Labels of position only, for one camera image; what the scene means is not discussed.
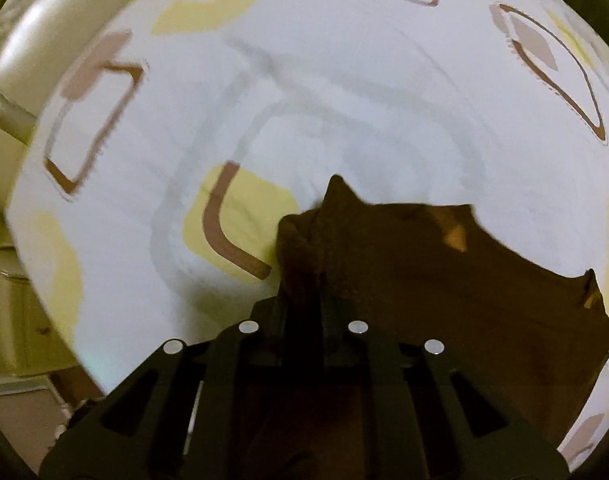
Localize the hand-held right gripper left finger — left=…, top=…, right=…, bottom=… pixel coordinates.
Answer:
left=39, top=297, right=291, bottom=480

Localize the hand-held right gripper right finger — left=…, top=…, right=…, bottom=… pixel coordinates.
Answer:
left=319, top=300, right=571, bottom=480

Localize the brown plaid garment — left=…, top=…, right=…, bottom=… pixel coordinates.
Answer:
left=234, top=174, right=609, bottom=480

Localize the cream wooden nightstand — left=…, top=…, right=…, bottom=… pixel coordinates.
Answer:
left=0, top=210, right=91, bottom=397

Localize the patterned white bed sheet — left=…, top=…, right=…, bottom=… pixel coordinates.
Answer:
left=4, top=0, right=609, bottom=471

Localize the cream tufted headboard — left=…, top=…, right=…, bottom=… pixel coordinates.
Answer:
left=0, top=0, right=152, bottom=211

